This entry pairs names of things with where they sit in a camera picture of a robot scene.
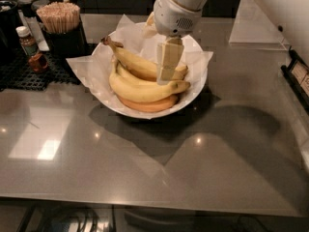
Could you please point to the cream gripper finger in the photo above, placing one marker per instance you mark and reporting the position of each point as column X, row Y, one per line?
column 149, row 29
column 169, row 54

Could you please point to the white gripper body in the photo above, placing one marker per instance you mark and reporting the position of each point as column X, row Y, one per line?
column 170, row 16

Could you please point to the large yellow banana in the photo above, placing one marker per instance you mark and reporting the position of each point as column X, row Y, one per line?
column 137, row 92

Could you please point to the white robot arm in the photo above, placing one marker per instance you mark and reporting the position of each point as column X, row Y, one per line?
column 290, row 16

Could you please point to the white bowl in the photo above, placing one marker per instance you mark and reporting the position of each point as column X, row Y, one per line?
column 196, row 91

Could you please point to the white paper liner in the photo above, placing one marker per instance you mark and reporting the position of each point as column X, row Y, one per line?
column 96, row 71

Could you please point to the black chopstick holder cup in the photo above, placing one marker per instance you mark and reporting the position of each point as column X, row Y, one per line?
column 66, row 45

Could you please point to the clear acrylic stand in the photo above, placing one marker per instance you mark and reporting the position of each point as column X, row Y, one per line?
column 252, row 29

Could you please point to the bundle of wooden chopsticks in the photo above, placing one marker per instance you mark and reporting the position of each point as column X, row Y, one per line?
column 59, row 17

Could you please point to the small red sauce jar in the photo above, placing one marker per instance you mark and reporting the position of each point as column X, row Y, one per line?
column 38, row 63

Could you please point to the small white-capped sauce bottle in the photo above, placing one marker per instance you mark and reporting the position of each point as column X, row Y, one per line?
column 27, row 41

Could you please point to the black container far left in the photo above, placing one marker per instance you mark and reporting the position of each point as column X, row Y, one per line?
column 9, row 39

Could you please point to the black grid mat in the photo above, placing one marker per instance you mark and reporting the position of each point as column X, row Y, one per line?
column 18, row 75

